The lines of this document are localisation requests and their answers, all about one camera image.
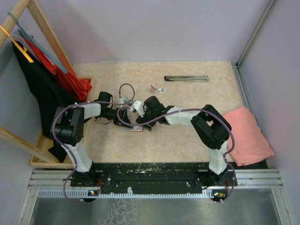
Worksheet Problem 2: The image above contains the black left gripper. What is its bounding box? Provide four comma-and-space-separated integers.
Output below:
101, 106, 133, 128

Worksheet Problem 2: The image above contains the red white staple box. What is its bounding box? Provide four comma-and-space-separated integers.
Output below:
129, 126, 143, 132

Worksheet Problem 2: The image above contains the large black chrome stapler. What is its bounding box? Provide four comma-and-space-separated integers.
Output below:
164, 75, 210, 83

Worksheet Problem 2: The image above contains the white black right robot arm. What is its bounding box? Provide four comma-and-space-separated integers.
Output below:
131, 96, 232, 186

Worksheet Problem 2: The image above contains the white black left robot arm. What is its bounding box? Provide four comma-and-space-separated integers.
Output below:
50, 92, 131, 186

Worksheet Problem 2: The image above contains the red hanging garment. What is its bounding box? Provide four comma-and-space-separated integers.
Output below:
23, 37, 92, 102

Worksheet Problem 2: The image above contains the black hanging garment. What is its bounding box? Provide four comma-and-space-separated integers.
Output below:
13, 45, 77, 163

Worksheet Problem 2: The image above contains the pink folded cloth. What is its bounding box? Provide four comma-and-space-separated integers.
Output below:
224, 106, 275, 166

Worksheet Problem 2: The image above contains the yellow clothes hanger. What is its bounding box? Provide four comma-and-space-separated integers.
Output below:
0, 26, 34, 63

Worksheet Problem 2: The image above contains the teal clothes hanger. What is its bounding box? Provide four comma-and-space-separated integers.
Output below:
7, 12, 68, 74

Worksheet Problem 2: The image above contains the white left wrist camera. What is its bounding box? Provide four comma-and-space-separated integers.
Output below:
118, 97, 129, 105

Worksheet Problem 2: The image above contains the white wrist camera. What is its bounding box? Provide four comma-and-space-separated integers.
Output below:
118, 97, 129, 105
130, 101, 145, 117

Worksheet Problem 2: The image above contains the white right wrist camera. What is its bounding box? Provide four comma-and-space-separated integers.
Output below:
130, 101, 145, 117

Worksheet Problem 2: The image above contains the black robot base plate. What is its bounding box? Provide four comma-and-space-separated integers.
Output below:
71, 162, 237, 195

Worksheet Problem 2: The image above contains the wooden clothes rack frame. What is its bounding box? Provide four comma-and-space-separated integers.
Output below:
0, 0, 97, 169

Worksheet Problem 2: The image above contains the aluminium rail frame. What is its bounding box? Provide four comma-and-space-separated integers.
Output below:
18, 165, 293, 225

